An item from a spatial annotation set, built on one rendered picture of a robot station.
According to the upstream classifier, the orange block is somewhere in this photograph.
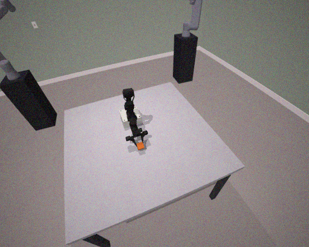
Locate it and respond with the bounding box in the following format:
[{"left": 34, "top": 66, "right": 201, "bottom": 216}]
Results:
[{"left": 136, "top": 142, "right": 144, "bottom": 150}]

